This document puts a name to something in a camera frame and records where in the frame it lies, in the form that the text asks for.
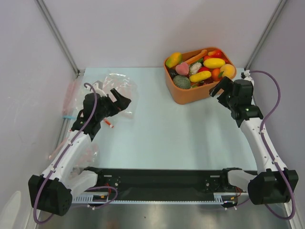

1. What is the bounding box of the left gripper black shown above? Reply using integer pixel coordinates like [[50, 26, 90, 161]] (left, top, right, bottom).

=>
[[96, 89, 131, 121]]

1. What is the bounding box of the yellow lemon toy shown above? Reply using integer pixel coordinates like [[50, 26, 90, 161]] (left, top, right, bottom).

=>
[[189, 71, 212, 83]]

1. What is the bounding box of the yellow mango toy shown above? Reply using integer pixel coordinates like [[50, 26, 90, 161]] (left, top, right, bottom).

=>
[[203, 58, 225, 69]]

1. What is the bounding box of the red apple toy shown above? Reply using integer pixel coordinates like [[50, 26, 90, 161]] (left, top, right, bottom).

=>
[[198, 67, 211, 73]]

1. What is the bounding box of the cauliflower toy white green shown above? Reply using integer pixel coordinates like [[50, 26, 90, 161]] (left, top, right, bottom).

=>
[[189, 62, 202, 75]]

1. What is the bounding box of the pink peach toy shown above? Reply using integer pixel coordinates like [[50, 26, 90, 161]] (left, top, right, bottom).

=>
[[175, 62, 189, 76]]

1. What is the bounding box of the dark chestnut toy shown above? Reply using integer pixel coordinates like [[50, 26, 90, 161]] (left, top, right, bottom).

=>
[[168, 69, 178, 79]]

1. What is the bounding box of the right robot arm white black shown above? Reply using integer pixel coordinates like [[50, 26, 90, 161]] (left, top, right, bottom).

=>
[[210, 77, 298, 205]]

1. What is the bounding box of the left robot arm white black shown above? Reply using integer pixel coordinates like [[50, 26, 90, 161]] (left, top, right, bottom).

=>
[[28, 88, 131, 216]]

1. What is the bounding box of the pile of spare zip bags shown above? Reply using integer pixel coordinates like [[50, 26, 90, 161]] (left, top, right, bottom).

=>
[[63, 72, 139, 131]]

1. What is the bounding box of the yellow peach toy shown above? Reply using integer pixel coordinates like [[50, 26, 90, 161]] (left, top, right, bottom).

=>
[[220, 64, 236, 78]]

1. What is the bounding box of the orange tangerine toy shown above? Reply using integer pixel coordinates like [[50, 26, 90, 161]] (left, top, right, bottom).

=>
[[211, 68, 222, 82]]

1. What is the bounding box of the red strawberry toy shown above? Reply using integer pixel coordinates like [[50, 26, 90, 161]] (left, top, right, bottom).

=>
[[208, 49, 223, 58]]

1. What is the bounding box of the green cantaloupe toy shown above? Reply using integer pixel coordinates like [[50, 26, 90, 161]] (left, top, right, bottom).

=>
[[173, 75, 191, 89]]

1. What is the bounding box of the orange carrot toy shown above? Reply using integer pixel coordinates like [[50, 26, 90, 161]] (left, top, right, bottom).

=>
[[185, 49, 208, 65]]

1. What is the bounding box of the papaya toy yellow green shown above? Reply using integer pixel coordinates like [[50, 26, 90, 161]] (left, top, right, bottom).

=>
[[165, 52, 183, 68]]

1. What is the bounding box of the blue cable tie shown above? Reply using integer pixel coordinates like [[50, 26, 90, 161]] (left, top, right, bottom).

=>
[[63, 115, 76, 120]]

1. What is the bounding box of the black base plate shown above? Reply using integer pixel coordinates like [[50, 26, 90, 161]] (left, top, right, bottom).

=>
[[86, 167, 248, 198]]

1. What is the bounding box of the right aluminium frame post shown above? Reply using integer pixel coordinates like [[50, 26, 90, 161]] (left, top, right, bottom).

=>
[[244, 0, 288, 70]]

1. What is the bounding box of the aluminium frame post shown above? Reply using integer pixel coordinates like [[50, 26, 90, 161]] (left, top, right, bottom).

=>
[[34, 0, 80, 78], [244, 0, 288, 70]]

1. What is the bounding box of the white cable duct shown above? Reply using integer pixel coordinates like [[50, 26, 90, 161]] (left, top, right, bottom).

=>
[[72, 192, 248, 207]]

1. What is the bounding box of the left aluminium frame post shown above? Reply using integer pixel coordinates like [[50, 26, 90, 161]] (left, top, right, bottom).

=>
[[34, 0, 80, 78]]

